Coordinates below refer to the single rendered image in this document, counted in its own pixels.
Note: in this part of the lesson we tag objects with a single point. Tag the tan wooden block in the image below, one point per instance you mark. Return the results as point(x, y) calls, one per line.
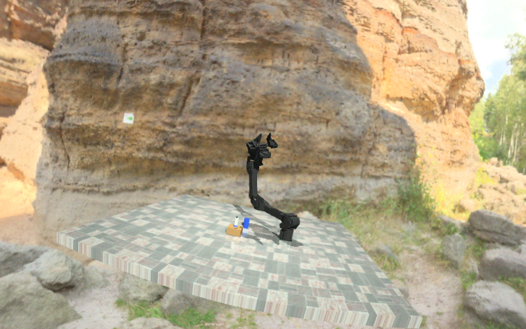
point(236, 231)

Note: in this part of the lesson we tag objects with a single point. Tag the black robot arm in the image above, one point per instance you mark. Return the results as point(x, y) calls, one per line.
point(289, 221)

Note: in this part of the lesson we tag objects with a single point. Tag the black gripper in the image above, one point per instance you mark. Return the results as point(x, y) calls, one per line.
point(255, 144)

